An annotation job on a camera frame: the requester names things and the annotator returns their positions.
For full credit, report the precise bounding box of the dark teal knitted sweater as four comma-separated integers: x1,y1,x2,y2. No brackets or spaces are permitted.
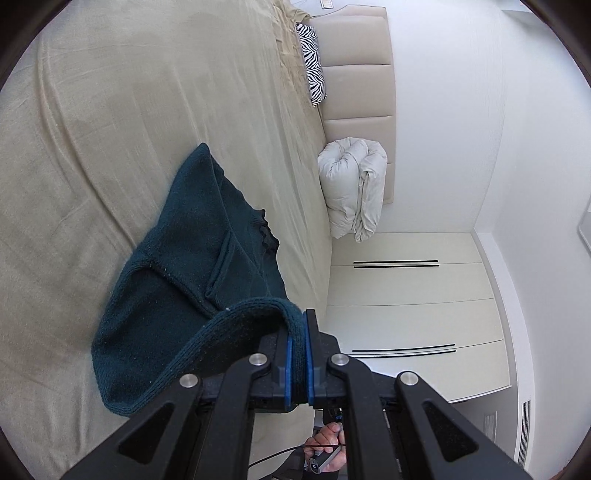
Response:
91,145,307,416

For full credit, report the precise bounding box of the person's hand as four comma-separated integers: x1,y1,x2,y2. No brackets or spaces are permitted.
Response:
303,422,346,474

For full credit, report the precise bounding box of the rolled white duvet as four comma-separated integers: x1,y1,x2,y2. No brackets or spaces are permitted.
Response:
318,137,388,243

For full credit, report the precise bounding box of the beige bed sheet mattress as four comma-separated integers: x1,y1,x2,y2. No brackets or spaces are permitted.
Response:
1,1,332,479

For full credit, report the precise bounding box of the zebra print pillow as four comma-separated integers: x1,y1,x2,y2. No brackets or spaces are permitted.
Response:
295,23,327,107

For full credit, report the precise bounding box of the beige padded headboard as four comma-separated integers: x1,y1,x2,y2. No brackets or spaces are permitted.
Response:
310,5,397,204

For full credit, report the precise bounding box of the black cable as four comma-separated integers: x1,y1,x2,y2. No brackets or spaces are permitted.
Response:
247,444,309,471

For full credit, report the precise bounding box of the white wardrobe with handles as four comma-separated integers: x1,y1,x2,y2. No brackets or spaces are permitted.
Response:
322,233,511,403

